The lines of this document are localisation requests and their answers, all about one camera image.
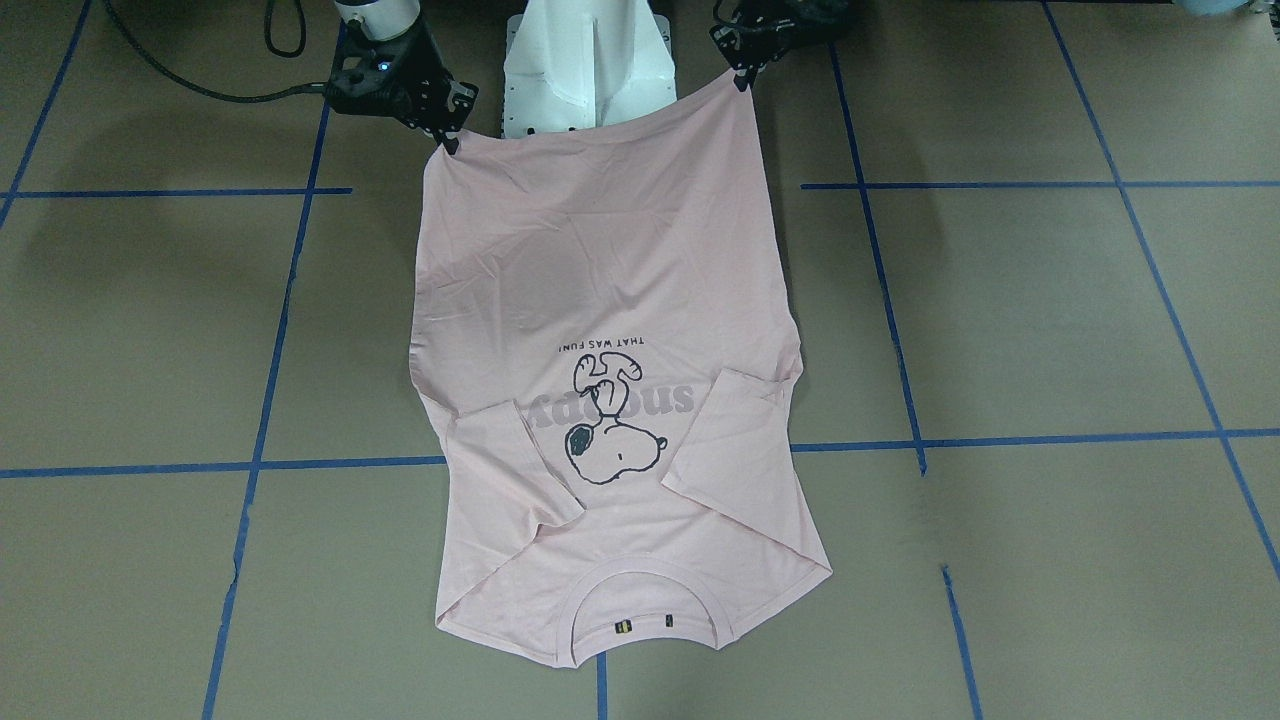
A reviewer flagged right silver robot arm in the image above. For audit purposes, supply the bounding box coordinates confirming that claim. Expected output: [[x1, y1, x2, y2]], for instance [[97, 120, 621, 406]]
[[323, 1, 477, 155]]

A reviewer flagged pink Snoopy t-shirt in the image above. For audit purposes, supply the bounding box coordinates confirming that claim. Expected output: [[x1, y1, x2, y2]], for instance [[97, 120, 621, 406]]
[[410, 70, 832, 667]]

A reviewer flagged black cable on table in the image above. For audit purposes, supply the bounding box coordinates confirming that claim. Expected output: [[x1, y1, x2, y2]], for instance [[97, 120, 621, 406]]
[[100, 0, 340, 105]]

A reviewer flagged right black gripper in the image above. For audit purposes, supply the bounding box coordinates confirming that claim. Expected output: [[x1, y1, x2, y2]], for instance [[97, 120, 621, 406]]
[[326, 35, 479, 155]]

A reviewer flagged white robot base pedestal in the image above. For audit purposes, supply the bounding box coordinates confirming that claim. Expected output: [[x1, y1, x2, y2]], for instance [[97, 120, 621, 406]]
[[500, 1, 677, 138]]

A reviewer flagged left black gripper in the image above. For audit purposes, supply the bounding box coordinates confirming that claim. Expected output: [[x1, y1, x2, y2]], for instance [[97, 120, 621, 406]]
[[710, 1, 852, 92]]

